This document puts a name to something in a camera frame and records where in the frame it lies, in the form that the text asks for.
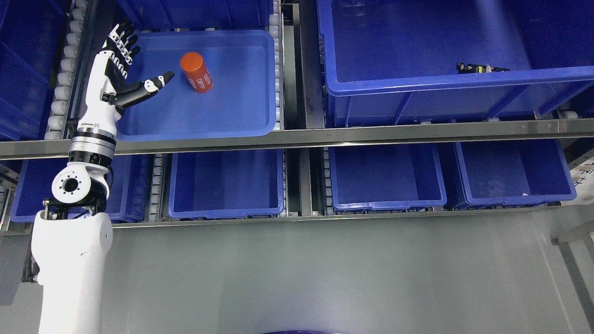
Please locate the metal shelf rail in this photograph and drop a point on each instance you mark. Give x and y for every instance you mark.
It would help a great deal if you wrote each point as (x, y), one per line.
(404, 134)

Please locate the small black yellow component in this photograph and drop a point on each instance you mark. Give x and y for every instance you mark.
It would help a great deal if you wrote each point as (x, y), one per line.
(478, 68)

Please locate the white roller conveyor strip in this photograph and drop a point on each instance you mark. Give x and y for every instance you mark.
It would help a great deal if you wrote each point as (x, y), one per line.
(60, 115)

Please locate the shallow blue tray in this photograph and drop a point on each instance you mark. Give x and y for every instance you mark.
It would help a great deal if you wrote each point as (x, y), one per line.
(241, 102)

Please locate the blue bin lower right centre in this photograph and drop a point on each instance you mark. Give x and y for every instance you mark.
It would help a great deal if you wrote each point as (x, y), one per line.
(396, 177)

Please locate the blue bin lower middle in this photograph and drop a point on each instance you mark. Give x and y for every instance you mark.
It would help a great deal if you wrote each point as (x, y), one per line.
(227, 184)

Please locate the orange cylindrical capacitor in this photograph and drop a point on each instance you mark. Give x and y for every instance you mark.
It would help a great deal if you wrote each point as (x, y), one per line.
(196, 72)

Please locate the blue bin top centre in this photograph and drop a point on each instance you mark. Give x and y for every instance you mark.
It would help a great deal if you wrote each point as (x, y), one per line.
(197, 14)

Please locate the blue bin lower far right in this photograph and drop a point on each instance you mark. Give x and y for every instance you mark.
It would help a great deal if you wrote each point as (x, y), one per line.
(514, 173)

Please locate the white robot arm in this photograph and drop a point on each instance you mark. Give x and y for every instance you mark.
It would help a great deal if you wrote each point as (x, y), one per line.
(71, 237)

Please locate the large blue bin upper right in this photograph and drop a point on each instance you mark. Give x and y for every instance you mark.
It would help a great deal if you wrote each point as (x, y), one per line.
(393, 62)

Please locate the blue bin far left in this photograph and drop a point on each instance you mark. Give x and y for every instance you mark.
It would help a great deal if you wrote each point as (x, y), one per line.
(31, 34)

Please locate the blue bin lower left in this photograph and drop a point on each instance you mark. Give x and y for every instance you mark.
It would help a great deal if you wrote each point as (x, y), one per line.
(128, 193)

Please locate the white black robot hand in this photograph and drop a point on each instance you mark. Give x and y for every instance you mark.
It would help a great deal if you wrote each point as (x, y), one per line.
(108, 94)

